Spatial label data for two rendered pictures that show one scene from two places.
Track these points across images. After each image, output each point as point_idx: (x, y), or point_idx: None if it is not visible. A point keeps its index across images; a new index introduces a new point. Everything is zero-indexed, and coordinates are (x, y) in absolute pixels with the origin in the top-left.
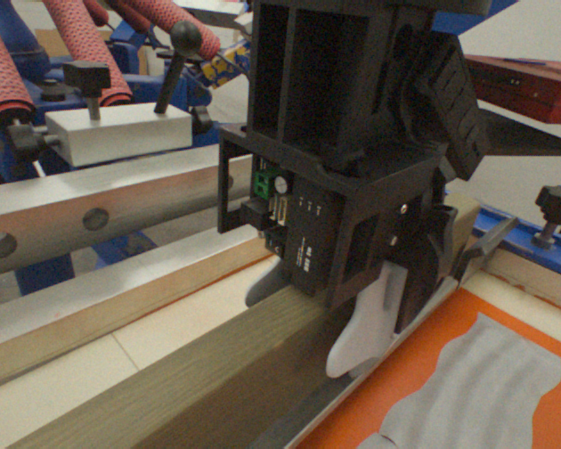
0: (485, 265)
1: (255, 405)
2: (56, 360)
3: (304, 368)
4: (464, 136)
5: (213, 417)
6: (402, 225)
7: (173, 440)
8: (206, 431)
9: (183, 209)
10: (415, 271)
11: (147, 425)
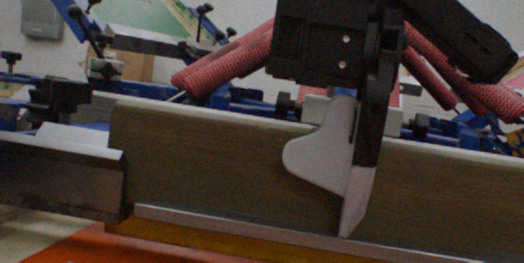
0: None
1: (237, 168)
2: None
3: (286, 178)
4: (441, 20)
5: (206, 139)
6: (356, 61)
7: (181, 128)
8: (199, 147)
9: None
10: (362, 98)
11: (176, 110)
